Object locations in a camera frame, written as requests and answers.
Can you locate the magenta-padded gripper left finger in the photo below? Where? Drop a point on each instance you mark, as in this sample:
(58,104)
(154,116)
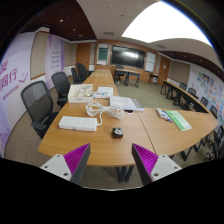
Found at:
(56,165)

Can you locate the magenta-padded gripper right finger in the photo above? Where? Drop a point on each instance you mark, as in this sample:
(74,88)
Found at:
(163,166)

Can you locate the black charger block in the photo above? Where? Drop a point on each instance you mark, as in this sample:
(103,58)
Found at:
(117,133)

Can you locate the white power strip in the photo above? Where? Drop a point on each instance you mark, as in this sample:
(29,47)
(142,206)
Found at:
(76,123)

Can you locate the green booklet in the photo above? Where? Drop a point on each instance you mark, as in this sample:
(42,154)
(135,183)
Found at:
(180,120)

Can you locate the white marker pack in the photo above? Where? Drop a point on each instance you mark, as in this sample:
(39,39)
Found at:
(161,114)

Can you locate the black mesh office chair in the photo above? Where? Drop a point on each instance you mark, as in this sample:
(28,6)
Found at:
(60,83)
(75,75)
(36,103)
(81,69)

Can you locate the white compartment organizer box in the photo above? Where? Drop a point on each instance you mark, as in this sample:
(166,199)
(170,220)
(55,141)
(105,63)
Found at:
(80,99)

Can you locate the long curved wooden table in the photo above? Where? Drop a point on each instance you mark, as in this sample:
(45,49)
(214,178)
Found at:
(186,96)

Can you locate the group of black chairs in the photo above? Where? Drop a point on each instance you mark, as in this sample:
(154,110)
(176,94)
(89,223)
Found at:
(191,91)

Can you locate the small white blue box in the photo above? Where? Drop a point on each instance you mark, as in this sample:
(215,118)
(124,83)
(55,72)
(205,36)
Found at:
(100,95)

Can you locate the white paper sheet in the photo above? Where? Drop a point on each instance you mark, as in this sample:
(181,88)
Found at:
(106,90)

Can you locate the small wooden side desk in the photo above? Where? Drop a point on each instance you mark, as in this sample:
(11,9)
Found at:
(153,75)

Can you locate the wooden door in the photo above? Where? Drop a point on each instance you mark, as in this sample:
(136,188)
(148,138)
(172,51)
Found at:
(164,70)
(83,56)

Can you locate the wooden desk with dark legs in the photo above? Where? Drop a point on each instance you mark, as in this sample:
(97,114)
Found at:
(128,71)

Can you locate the white whiteboard panel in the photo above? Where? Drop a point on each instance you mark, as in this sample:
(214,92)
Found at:
(150,61)

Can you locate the green whiteboard panel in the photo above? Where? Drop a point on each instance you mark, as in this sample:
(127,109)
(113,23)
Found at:
(102,54)

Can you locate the bright ceiling light panel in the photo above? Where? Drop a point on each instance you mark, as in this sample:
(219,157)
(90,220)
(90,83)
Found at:
(166,25)

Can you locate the colourful wall poster display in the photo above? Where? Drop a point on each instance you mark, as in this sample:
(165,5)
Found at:
(208,86)

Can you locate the wide purple wall banner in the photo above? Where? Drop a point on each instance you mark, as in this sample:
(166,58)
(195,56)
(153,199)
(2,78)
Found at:
(13,80)

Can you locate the narrow purple wall banner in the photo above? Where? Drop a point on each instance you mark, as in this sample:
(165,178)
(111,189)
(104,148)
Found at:
(55,58)

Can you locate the large black wall screen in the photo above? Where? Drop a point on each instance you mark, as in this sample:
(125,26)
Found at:
(128,56)

